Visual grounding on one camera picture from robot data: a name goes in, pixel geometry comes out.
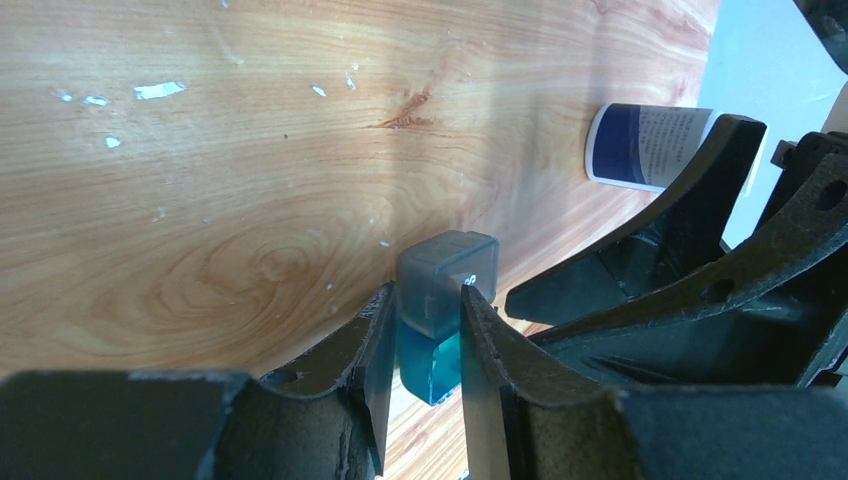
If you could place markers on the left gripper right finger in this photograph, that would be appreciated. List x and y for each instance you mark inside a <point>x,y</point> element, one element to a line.
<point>527,416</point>

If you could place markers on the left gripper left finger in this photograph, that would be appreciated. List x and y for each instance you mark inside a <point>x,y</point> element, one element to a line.
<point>322,415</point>

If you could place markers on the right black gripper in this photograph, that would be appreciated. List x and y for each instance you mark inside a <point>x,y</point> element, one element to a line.
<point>771,311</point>

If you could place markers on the white pill bottle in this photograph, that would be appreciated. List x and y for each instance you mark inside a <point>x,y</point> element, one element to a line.
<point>644,147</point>

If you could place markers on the teal pill organizer box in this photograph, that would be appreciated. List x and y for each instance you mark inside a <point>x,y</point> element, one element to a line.
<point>430,277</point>

